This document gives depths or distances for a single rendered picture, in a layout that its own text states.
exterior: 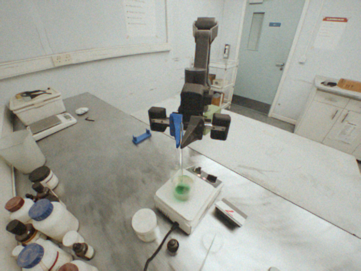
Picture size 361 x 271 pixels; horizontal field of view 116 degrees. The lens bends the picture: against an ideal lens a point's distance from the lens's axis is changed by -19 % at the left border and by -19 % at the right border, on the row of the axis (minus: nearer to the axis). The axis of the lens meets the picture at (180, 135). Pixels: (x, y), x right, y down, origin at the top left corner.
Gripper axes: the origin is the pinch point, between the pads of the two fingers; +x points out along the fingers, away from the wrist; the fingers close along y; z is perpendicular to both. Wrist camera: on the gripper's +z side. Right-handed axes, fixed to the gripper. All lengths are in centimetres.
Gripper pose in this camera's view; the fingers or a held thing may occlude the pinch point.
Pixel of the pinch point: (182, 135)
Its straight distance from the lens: 28.6
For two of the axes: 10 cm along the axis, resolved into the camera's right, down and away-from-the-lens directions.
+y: 9.7, 1.3, -1.8
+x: -2.3, 5.8, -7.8
